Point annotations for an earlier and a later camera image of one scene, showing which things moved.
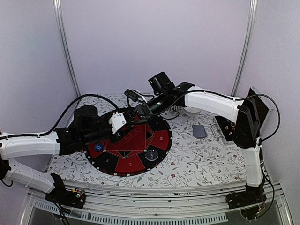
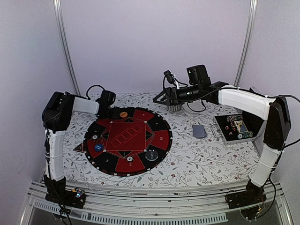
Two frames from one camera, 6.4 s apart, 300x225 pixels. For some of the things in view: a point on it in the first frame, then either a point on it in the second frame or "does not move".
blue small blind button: (98, 147) does not move
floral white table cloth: (198, 156) does not move
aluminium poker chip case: (225, 129) does not move
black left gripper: (121, 134) → (116, 114)
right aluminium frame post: (246, 45) does not move
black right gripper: (143, 111) → (169, 91)
